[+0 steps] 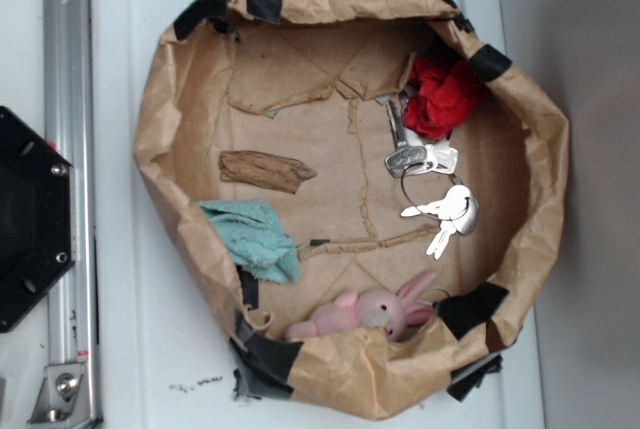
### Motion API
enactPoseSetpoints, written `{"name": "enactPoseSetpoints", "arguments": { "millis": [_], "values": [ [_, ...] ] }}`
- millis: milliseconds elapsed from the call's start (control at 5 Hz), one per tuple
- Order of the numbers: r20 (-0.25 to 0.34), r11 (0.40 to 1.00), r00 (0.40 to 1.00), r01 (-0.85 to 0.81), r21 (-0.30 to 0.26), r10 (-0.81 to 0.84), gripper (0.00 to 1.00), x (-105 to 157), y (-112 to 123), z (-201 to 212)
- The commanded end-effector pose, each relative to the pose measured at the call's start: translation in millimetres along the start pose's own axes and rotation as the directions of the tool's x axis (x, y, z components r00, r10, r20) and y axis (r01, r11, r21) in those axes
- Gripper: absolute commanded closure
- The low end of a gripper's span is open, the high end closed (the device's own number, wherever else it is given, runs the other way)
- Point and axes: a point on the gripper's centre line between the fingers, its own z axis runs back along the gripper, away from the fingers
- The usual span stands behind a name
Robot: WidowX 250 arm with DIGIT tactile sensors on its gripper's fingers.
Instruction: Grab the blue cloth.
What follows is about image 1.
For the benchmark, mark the crumpled red cloth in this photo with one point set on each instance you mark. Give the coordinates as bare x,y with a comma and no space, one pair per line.
448,93

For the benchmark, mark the brown paper bag tray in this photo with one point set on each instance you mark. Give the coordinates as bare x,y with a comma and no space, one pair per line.
302,79

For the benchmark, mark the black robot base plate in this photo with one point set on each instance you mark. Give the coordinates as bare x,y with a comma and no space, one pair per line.
36,245

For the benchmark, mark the brown wooden stick piece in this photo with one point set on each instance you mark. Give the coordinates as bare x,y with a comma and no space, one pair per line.
264,170

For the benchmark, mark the pink plush bunny keychain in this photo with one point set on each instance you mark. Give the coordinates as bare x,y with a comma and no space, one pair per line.
376,309

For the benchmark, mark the aluminium extrusion rail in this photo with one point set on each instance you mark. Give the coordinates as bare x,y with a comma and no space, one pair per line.
72,301

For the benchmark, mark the silver corner bracket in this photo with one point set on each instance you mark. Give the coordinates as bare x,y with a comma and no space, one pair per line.
63,399

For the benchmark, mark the silver key bunch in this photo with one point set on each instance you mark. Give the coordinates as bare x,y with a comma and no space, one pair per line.
457,213

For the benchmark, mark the silver key with oval head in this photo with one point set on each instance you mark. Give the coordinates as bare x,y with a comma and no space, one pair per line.
404,156

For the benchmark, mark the light blue terry cloth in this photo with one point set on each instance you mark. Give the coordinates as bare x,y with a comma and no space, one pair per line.
255,239

